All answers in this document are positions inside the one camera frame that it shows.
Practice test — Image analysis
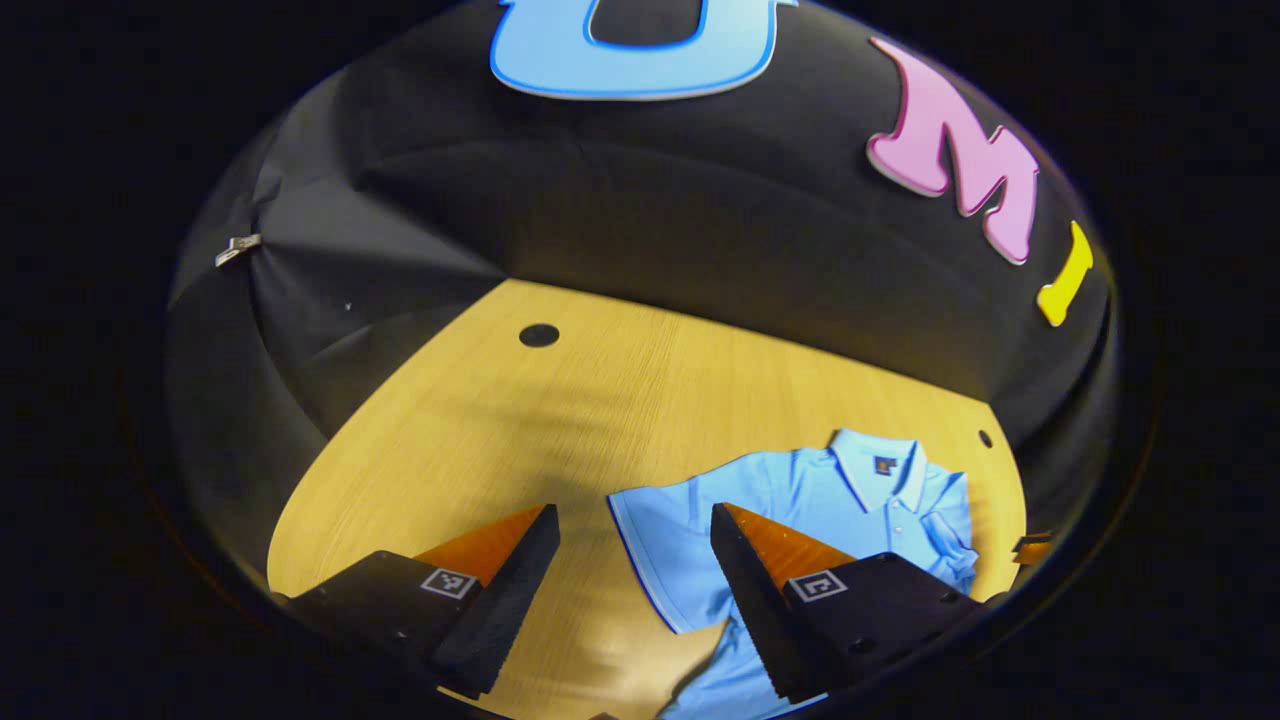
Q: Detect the black backdrop cloth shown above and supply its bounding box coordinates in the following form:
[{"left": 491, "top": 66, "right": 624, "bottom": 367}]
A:
[{"left": 165, "top": 0, "right": 1121, "bottom": 601}]

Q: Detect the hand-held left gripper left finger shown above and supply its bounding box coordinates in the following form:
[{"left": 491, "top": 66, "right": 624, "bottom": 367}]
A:
[{"left": 272, "top": 503, "right": 562, "bottom": 701}]

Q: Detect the light blue T-shirt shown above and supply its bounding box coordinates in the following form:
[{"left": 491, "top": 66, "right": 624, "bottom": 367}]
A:
[{"left": 607, "top": 428, "right": 981, "bottom": 720}]

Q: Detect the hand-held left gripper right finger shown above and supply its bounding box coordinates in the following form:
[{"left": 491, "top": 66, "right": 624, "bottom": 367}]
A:
[{"left": 709, "top": 502, "right": 1001, "bottom": 706}]

